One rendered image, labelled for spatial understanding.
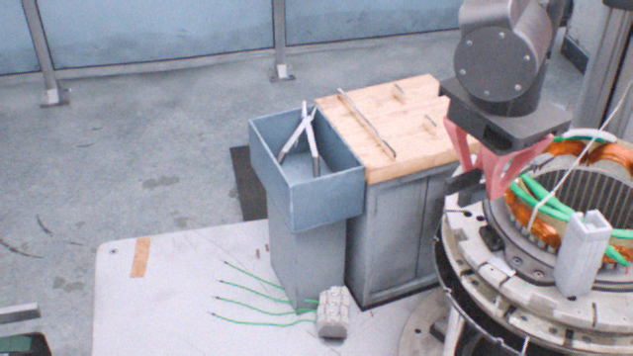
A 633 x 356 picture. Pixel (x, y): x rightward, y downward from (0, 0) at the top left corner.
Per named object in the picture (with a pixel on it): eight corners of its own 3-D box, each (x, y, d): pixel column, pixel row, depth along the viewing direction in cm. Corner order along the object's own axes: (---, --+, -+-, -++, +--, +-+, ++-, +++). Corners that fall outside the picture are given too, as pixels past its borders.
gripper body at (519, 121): (513, 158, 55) (534, 78, 51) (433, 99, 62) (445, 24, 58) (570, 135, 58) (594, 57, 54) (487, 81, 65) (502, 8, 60)
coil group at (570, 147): (541, 176, 83) (548, 148, 80) (533, 167, 84) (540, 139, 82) (586, 168, 84) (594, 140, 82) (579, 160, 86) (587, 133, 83)
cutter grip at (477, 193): (461, 210, 63) (463, 196, 62) (455, 204, 63) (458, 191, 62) (495, 196, 64) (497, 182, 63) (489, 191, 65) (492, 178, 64)
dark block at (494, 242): (489, 229, 77) (491, 221, 76) (502, 250, 74) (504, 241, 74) (478, 231, 77) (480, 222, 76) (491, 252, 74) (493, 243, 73)
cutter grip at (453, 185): (447, 197, 64) (449, 183, 63) (441, 192, 64) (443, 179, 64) (480, 184, 66) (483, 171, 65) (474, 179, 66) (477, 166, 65)
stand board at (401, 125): (368, 185, 91) (369, 171, 90) (314, 113, 105) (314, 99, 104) (496, 150, 98) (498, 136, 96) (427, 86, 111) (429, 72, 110)
